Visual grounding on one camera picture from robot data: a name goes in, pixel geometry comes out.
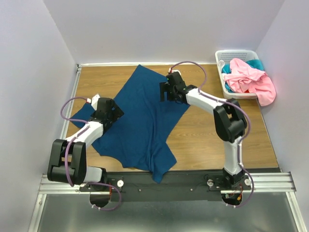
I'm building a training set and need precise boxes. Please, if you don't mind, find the dark blue t shirt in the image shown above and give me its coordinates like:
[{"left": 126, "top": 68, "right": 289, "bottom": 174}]
[{"left": 70, "top": 64, "right": 190, "bottom": 184}]

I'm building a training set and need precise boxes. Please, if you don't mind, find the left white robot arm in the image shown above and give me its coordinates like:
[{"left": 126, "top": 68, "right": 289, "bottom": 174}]
[{"left": 47, "top": 94, "right": 124, "bottom": 191}]

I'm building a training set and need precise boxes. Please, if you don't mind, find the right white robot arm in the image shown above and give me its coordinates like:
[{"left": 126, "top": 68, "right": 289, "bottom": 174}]
[{"left": 159, "top": 72, "right": 248, "bottom": 189}]

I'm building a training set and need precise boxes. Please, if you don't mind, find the white plastic laundry basket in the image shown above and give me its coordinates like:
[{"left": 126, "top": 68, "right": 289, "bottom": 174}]
[{"left": 214, "top": 50, "right": 261, "bottom": 100}]

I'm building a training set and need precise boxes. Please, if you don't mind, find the pink t shirt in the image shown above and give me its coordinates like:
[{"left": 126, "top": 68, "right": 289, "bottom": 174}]
[{"left": 224, "top": 58, "right": 276, "bottom": 106}]

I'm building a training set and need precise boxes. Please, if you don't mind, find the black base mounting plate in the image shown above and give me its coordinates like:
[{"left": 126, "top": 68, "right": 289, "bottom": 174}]
[{"left": 80, "top": 170, "right": 251, "bottom": 205}]

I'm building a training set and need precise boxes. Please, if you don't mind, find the teal t shirt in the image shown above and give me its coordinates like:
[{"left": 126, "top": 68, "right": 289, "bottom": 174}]
[{"left": 222, "top": 59, "right": 264, "bottom": 93}]

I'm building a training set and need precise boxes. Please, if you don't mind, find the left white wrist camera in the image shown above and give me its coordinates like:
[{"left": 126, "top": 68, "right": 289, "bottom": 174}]
[{"left": 91, "top": 94, "right": 100, "bottom": 110}]

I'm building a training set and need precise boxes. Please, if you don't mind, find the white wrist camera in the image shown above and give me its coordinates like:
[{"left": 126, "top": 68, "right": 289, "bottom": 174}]
[
  {"left": 168, "top": 68, "right": 181, "bottom": 75},
  {"left": 91, "top": 94, "right": 100, "bottom": 110}
]

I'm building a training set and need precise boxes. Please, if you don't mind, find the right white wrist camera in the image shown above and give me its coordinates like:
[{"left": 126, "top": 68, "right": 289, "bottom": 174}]
[{"left": 168, "top": 68, "right": 181, "bottom": 75}]

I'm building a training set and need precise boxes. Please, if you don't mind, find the aluminium frame rail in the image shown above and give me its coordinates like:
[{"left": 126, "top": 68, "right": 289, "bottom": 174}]
[{"left": 29, "top": 169, "right": 307, "bottom": 232}]

